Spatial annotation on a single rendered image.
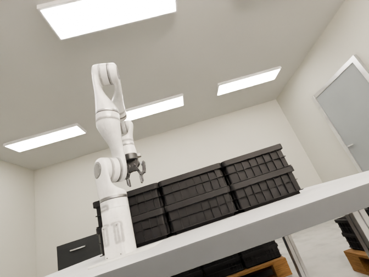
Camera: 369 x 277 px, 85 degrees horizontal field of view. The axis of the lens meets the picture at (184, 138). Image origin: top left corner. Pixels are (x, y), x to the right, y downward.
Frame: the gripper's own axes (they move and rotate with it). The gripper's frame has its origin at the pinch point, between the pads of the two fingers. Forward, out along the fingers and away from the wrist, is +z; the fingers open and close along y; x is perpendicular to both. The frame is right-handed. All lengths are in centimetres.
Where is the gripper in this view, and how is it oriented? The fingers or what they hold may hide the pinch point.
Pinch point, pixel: (135, 181)
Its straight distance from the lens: 104.1
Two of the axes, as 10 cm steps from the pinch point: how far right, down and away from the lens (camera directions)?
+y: 9.5, -3.0, 0.5
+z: 3.0, 8.8, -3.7
